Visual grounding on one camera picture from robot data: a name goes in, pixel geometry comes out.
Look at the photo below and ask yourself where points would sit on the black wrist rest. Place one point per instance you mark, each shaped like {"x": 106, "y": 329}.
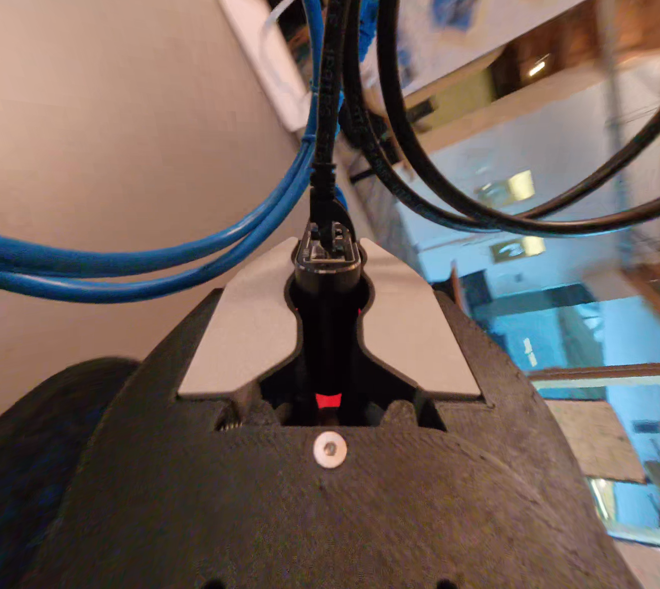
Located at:
{"x": 41, "y": 444}

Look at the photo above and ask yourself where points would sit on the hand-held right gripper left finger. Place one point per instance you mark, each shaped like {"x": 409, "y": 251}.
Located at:
{"x": 242, "y": 336}

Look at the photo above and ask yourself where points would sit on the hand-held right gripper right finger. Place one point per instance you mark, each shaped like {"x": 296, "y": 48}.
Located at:
{"x": 412, "y": 336}

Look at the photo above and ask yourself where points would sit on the red plastic bin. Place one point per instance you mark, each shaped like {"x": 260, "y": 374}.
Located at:
{"x": 328, "y": 400}

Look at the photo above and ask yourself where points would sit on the black cylindrical port adapter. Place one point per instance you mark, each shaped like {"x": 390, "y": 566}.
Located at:
{"x": 327, "y": 279}

